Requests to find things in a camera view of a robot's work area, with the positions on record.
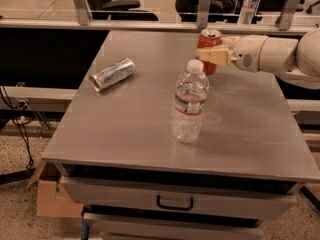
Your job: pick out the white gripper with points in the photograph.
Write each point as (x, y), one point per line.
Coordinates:
(247, 52)

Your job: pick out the red coke can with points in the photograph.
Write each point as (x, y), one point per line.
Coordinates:
(208, 39)

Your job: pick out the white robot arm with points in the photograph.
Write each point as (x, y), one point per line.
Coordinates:
(294, 61)

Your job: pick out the silver energy drink can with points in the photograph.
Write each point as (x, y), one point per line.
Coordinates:
(113, 74)

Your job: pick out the background water bottle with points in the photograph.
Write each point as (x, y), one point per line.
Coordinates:
(247, 12)

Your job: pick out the clear plastic water bottle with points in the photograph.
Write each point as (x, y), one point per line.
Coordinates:
(191, 95)

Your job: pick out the black office chair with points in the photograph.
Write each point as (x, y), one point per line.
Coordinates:
(119, 10)

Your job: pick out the grey metal drawer cabinet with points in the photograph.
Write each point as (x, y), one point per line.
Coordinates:
(159, 157)

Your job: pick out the lower grey drawer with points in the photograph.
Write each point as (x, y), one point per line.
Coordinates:
(114, 227)

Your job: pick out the cardboard box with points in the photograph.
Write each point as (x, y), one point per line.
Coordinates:
(52, 199)

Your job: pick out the top drawer with black handle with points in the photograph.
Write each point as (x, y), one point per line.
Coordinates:
(174, 198)

